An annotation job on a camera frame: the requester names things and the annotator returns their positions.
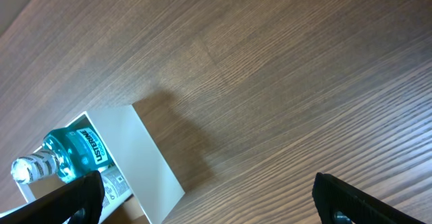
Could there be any white square cardboard box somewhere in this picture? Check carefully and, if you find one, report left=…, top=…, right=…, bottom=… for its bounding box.
left=16, top=105, right=185, bottom=223

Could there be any white lotion tube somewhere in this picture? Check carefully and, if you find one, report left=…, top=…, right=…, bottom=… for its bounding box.
left=99, top=166, right=132, bottom=223

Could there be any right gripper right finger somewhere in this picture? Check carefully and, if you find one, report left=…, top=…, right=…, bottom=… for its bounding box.
left=312, top=173, right=422, bottom=224

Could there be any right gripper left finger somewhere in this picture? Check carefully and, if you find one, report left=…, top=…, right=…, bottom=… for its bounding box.
left=1, top=171, right=105, bottom=224

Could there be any teal mouthwash bottle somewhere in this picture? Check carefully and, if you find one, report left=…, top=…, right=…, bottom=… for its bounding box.
left=11, top=126, right=113, bottom=184

